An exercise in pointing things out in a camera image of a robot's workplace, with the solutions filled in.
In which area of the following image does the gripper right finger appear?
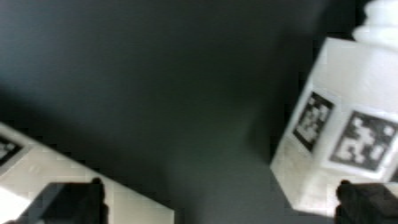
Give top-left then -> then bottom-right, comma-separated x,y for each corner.
335,180 -> 398,224

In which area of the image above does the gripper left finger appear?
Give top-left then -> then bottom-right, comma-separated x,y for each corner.
35,177 -> 111,224

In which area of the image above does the white square tabletop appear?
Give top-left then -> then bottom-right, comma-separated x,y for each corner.
0,123 -> 175,224

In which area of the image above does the white table leg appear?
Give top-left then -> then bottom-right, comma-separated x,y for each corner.
271,0 -> 398,217

